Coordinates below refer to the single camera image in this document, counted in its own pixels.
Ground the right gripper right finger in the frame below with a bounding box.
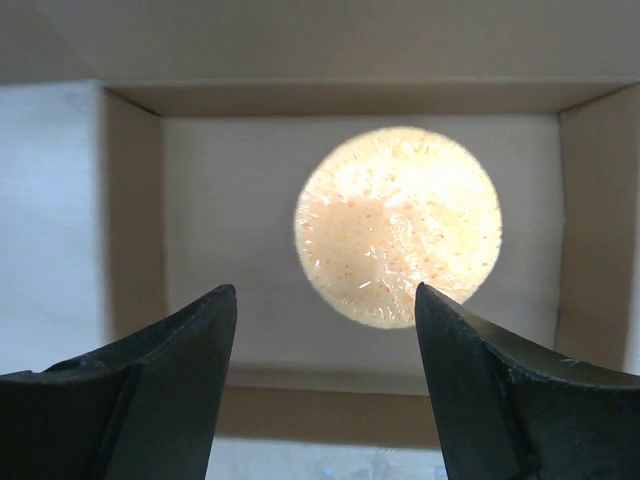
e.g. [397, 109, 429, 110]
[415, 284, 639, 480]

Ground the orange round sponge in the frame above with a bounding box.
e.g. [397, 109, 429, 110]
[293, 126, 503, 329]

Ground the large cardboard box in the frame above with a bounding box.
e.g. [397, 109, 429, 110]
[1, 1, 639, 445]

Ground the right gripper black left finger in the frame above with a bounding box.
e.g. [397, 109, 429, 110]
[1, 284, 236, 479]

